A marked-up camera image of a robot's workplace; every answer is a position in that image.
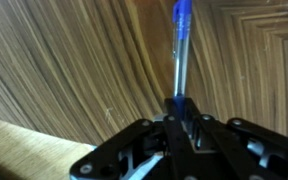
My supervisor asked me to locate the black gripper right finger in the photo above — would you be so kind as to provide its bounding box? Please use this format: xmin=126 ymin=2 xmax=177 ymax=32
xmin=182 ymin=96 xmax=288 ymax=180

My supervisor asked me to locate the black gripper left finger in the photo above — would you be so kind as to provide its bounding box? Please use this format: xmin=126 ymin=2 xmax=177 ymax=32
xmin=69 ymin=96 xmax=198 ymax=180

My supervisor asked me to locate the blue clear ballpoint pen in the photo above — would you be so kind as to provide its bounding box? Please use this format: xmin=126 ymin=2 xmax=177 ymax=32
xmin=171 ymin=0 xmax=194 ymax=98

